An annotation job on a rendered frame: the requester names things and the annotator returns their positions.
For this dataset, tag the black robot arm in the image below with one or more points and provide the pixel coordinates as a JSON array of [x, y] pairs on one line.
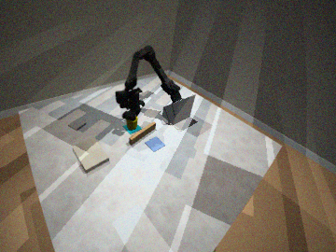
[[167, 84]]

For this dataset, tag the tan wooden bar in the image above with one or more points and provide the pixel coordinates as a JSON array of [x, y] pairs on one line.
[[133, 139]]

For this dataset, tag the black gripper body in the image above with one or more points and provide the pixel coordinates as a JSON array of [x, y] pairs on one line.
[[133, 106]]

